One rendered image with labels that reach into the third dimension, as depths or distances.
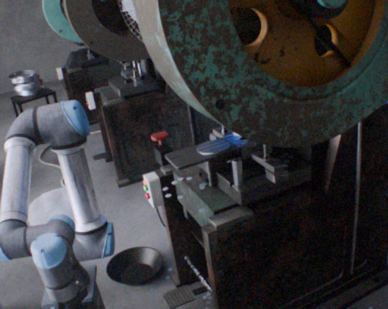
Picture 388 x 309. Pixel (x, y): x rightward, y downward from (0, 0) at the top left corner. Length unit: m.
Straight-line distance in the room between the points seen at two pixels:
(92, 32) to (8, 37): 5.33
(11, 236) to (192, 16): 0.67
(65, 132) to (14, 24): 6.71
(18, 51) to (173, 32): 7.11
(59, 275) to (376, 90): 0.97
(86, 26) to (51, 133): 1.47
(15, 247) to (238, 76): 0.67
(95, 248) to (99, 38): 1.59
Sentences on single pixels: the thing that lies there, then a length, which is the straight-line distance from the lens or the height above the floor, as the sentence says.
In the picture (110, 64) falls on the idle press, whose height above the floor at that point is 0.61.
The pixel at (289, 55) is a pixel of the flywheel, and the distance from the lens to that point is 1.10.
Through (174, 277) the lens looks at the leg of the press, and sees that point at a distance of 2.08.
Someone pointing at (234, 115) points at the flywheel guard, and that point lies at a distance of 0.95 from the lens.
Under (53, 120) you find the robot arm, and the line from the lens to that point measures 1.22.
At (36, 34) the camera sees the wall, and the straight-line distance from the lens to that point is 7.89.
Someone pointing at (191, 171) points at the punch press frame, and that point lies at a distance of 1.66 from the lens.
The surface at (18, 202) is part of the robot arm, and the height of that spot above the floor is 0.92.
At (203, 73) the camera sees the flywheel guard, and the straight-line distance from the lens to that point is 0.90.
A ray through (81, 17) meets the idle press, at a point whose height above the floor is 1.27.
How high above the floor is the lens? 1.38
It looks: 24 degrees down
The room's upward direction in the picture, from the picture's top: 9 degrees counter-clockwise
